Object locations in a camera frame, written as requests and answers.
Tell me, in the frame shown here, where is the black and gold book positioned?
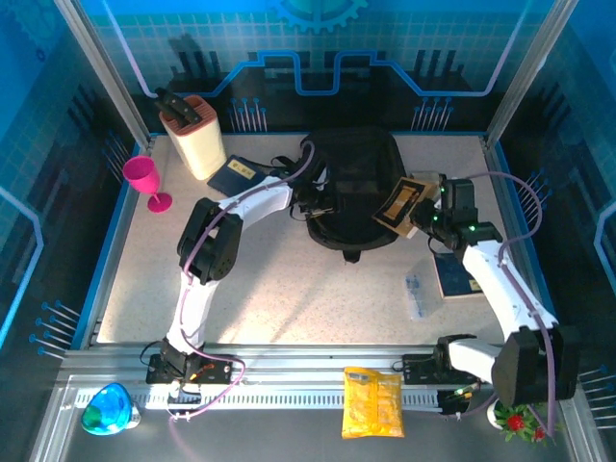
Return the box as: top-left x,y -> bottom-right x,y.
372,175 -> 437,241

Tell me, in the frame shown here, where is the black backpack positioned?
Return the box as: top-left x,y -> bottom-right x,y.
269,125 -> 411,265

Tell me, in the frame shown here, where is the blue notebook with gold label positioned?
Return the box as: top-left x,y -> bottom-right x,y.
206,153 -> 269,197
431,251 -> 488,300

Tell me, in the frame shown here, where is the clear plastic bag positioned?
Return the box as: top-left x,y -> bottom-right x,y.
402,257 -> 447,322

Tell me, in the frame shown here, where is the yellow snack bag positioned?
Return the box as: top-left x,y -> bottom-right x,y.
341,366 -> 406,440

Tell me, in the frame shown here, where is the cream and orange knife block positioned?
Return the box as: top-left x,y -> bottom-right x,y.
158,94 -> 228,182

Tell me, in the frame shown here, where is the pink plastic goblet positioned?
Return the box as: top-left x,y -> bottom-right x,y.
121,154 -> 173,215

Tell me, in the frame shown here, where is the potted plant with red flowers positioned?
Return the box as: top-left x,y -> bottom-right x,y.
486,401 -> 565,447

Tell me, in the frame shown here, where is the blue glass ornament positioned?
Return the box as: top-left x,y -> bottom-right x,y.
80,382 -> 142,437

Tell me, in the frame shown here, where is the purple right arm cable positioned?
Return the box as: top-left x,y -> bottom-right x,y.
451,170 -> 562,434

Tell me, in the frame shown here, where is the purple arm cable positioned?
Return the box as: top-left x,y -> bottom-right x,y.
166,141 -> 318,425
451,170 -> 562,434

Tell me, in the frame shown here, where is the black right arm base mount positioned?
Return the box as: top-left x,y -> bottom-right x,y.
401,353 -> 493,386

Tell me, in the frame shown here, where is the black handled knife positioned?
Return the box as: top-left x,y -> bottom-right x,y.
153,87 -> 188,116
166,101 -> 204,127

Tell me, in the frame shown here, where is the aluminium front rail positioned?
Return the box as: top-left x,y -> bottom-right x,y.
58,342 -> 581,387

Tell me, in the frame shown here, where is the aluminium frame post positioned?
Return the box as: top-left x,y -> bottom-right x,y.
483,0 -> 581,145
52,0 -> 156,151

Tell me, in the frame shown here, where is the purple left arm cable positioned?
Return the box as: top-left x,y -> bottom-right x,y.
166,141 -> 318,425

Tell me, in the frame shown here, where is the slotted grey cable duct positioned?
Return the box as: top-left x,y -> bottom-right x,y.
71,388 -> 445,411

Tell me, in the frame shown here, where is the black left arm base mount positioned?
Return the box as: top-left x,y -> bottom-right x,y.
144,337 -> 234,386

